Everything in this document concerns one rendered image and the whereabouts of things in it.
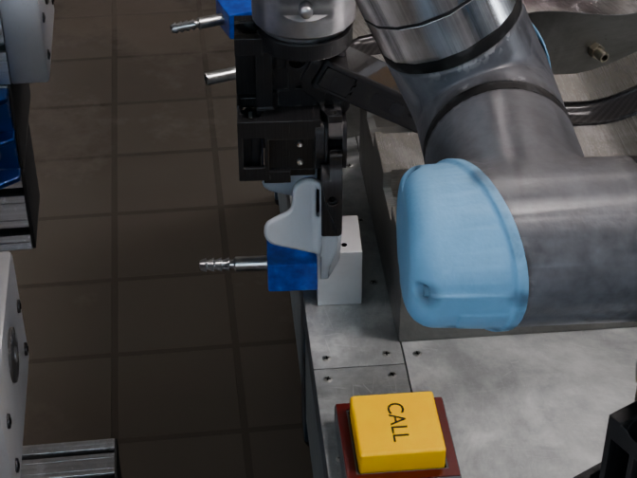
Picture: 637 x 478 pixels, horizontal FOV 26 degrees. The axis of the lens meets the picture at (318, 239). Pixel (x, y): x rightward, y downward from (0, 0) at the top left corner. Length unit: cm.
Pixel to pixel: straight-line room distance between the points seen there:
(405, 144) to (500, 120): 52
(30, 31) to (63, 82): 184
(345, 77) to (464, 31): 35
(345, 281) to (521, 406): 18
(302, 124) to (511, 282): 44
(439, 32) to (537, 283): 14
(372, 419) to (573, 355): 20
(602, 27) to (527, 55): 72
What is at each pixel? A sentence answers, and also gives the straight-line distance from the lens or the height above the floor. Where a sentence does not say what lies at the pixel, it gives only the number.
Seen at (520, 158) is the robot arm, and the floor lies 118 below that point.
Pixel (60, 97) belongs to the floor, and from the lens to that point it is 300.
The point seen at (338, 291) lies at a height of 81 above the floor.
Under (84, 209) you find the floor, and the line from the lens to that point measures 264.
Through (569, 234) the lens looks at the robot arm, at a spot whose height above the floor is 117.
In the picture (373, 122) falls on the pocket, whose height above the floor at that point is 87.
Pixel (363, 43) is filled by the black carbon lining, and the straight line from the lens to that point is 139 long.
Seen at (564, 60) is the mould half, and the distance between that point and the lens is 141.
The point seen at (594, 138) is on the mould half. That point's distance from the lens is 120.
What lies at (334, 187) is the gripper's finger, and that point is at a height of 93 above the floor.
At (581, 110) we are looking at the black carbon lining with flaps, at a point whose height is 88.
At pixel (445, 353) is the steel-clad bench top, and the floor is 80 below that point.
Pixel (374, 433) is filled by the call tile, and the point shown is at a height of 84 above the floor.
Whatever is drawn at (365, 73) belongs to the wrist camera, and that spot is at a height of 101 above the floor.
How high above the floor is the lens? 152
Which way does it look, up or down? 37 degrees down
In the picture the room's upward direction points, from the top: straight up
